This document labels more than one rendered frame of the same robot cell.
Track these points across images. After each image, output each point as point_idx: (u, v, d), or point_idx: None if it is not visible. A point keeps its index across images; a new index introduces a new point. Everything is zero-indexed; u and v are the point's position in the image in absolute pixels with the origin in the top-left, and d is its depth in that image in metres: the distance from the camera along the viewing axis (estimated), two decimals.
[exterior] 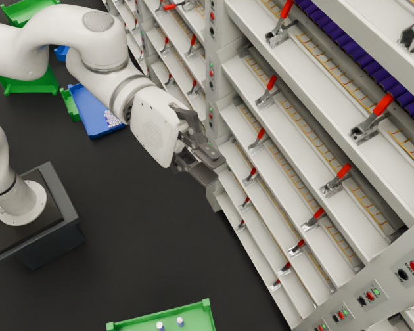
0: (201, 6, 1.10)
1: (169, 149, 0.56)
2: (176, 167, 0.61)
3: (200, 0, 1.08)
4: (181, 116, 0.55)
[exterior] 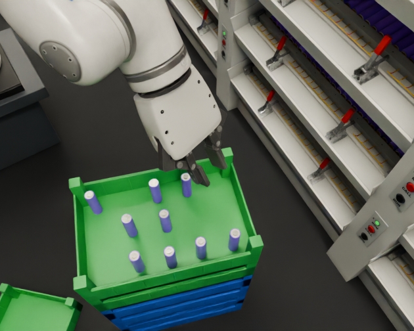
0: None
1: None
2: None
3: None
4: (161, 153, 0.51)
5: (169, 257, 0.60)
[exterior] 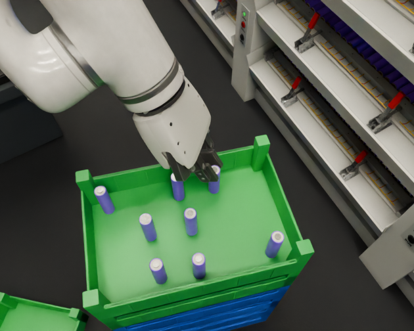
0: None
1: None
2: None
3: None
4: (173, 165, 0.50)
5: (199, 266, 0.49)
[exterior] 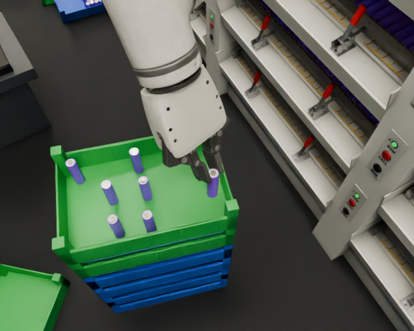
0: None
1: None
2: None
3: None
4: (166, 149, 0.51)
5: (147, 220, 0.61)
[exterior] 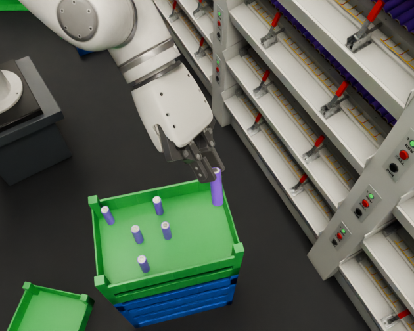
0: None
1: None
2: None
3: None
4: (165, 145, 0.52)
5: (217, 176, 0.56)
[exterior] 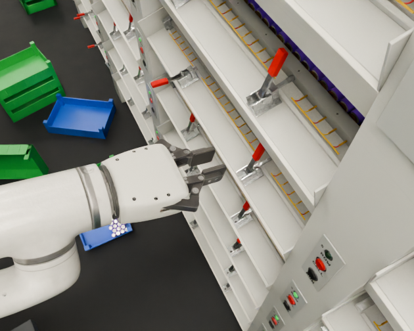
0: (272, 178, 0.65)
1: None
2: None
3: None
4: (181, 205, 0.52)
5: None
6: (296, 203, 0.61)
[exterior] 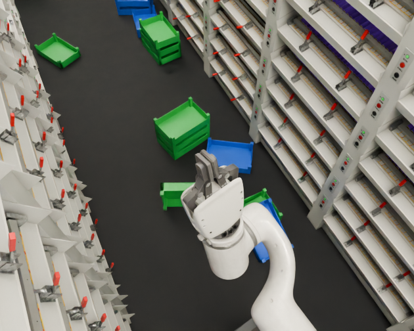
0: None
1: None
2: (192, 194, 0.59)
3: None
4: (230, 175, 0.63)
5: None
6: None
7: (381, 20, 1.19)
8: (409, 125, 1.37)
